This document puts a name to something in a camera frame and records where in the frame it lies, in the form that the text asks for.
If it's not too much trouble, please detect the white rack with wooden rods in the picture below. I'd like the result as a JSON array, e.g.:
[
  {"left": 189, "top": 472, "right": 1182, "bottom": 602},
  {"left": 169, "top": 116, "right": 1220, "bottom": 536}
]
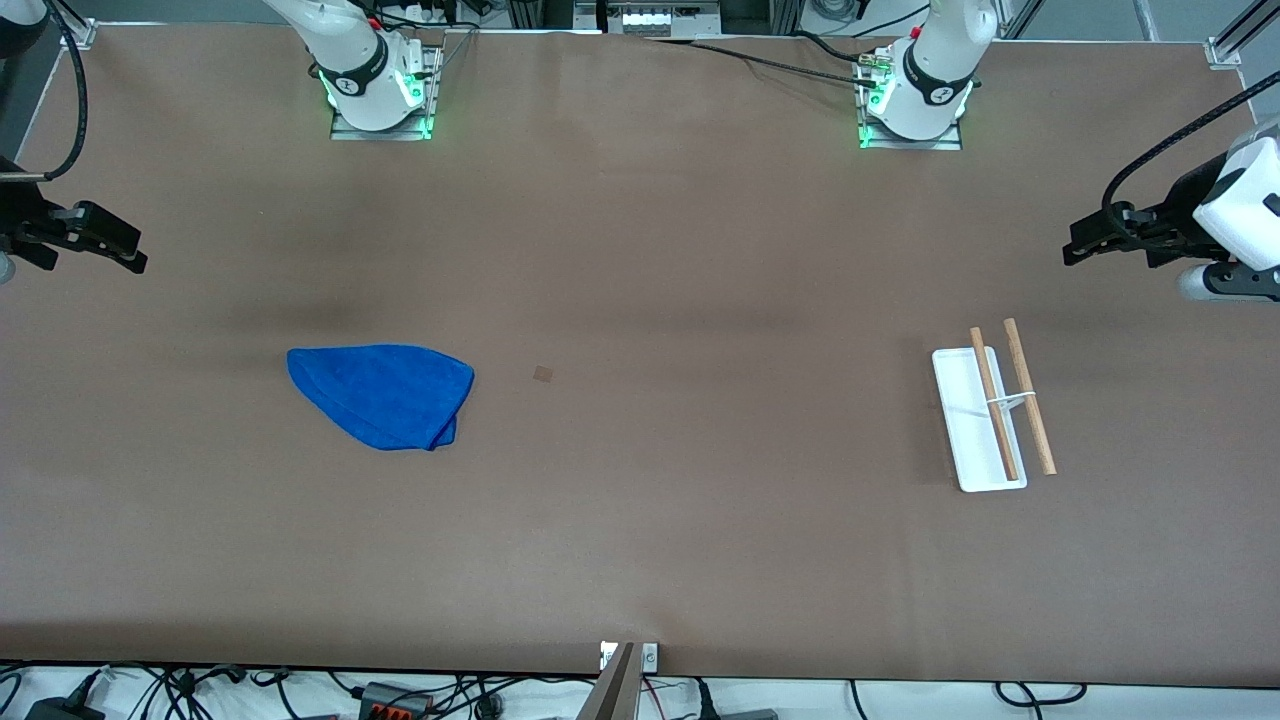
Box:
[{"left": 932, "top": 318, "right": 1058, "bottom": 493}]

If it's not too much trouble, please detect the black looped floor cable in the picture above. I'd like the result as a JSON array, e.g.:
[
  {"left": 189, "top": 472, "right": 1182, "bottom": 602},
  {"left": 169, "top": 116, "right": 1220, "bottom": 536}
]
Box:
[{"left": 995, "top": 682, "right": 1088, "bottom": 707}]

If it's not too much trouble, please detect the aluminium table corner bracket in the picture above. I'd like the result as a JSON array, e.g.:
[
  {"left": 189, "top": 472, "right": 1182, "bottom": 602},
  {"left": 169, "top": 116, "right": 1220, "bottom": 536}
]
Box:
[
  {"left": 45, "top": 15, "right": 98, "bottom": 51},
  {"left": 1205, "top": 0, "right": 1280, "bottom": 69}
]

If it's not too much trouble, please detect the black cable across table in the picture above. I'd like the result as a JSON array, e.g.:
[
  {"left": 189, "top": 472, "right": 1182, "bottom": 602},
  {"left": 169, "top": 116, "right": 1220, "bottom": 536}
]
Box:
[{"left": 645, "top": 38, "right": 881, "bottom": 89}]

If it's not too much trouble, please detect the blue microfiber towel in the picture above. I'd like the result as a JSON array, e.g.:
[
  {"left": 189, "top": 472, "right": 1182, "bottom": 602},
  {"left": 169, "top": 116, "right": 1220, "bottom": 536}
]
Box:
[{"left": 286, "top": 344, "right": 476, "bottom": 452}]

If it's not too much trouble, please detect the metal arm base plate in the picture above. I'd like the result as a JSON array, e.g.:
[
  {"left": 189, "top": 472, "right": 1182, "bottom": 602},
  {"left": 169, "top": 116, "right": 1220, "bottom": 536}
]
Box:
[
  {"left": 330, "top": 45, "right": 443, "bottom": 142},
  {"left": 858, "top": 50, "right": 964, "bottom": 151}
]

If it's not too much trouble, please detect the black power adapter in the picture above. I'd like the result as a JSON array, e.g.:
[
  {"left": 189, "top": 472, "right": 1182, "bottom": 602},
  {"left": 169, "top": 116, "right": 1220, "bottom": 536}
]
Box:
[{"left": 25, "top": 697, "right": 106, "bottom": 720}]

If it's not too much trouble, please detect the brown camera mount post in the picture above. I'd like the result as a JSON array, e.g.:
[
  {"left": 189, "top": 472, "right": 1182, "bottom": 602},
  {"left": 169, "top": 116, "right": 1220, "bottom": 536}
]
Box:
[{"left": 575, "top": 643, "right": 641, "bottom": 720}]

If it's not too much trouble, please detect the black box with orange buttons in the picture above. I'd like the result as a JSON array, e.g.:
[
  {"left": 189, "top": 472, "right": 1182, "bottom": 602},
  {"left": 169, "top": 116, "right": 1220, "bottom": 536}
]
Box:
[{"left": 358, "top": 681, "right": 438, "bottom": 720}]

